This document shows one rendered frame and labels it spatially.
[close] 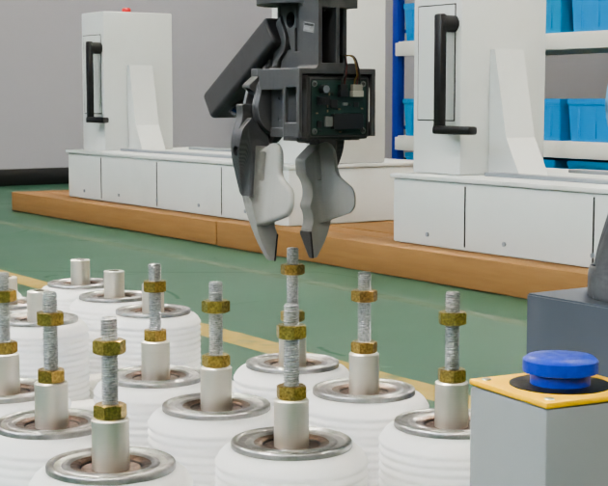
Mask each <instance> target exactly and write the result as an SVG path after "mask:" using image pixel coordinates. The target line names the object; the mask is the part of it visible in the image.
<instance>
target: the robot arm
mask: <svg viewBox="0 0 608 486"><path fill-rule="evenodd" d="M257 6H258V7H265V8H277V18H265V19H264V20H263V22H262V23H261V24H260V25H259V27H258V28H257V29H256V31H255V32H254V33H253V34H252V36H251V37H250V38H249V39H248V41H247V42H246V43H244V45H243V46H242V47H241V48H240V50H239V51H238V52H237V53H236V55H235V56H234V57H233V59H232V60H231V61H230V62H229V64H228V65H227V66H226V67H225V69H224V70H223V71H222V72H221V74H220V75H219V76H218V77H217V79H216V80H215V81H214V82H213V84H212V85H211V86H210V87H209V89H208V90H207V91H206V93H205V95H204V99H205V102H206V105H207V108H208V111H209V114H210V115H211V116H212V117H213V118H236V119H235V124H234V128H233V133H232V139H231V154H232V160H233V165H234V169H235V177H236V181H237V186H238V190H239V193H240V195H241V196H242V198H243V202H244V206H245V210H246V213H247V217H248V220H249V222H250V225H251V228H252V231H253V233H254V235H255V237H256V239H257V242H258V244H259V246H260V248H261V250H262V251H263V254H264V256H265V257H266V259H268V260H274V261H276V254H277V243H278V233H277V231H276V229H275V222H277V221H279V220H282V219H284V218H287V217H289V216H290V215H291V213H292V211H293V207H294V191H293V189H292V188H291V186H290V185H289V184H288V183H287V181H286V180H285V178H284V174H283V167H284V153H283V149H282V147H281V145H280V144H277V143H278V142H279V141H280V140H281V139H282V138H283V141H296V142H297V143H304V144H310V145H308V146H307V147H305V148H304V149H303V150H302V152H301V153H300V154H299V155H298V156H297V157H296V158H295V171H296V175H297V176H298V178H299V179H300V182H301V185H302V199H301V202H300V208H301V210H302V214H303V224H302V228H301V231H300V235H301V238H302V241H303V243H304V246H305V249H306V251H307V254H308V256H309V258H315V257H318V254H319V252H320V250H321V248H322V246H323V244H324V241H325V239H326V236H327V233H328V231H329V227H330V222H331V220H333V219H335V218H338V217H341V216H344V215H347V214H348V213H351V212H352V211H353V210H354V208H355V205H356V197H355V192H354V189H353V188H352V186H351V185H349V184H348V183H347V182H346V181H345V180H344V179H343V178H342V177H341V176H340V173H339V170H338V165H339V163H340V160H341V157H342V154H343V150H344V144H345V140H349V141H350V140H360V139H367V137H369V136H375V69H372V68H359V65H358V62H357V59H356V58H355V56H353V55H346V10H348V9H358V0H257ZM347 56H349V57H352V59H353V61H354V64H348V63H347V59H346V57H347ZM369 88H370V121H369ZM605 113H606V120H607V124H608V86H607V92H606V98H605ZM263 146H266V147H263ZM587 295H588V296H589V297H590V298H592V299H595V300H597V301H601V302H605V303H608V215H607V218H606V221H605V224H604V227H603V230H602V233H601V235H600V239H599V242H598V246H597V250H596V254H595V259H594V262H593V263H591V264H590V267H589V270H588V293H587Z"/></svg>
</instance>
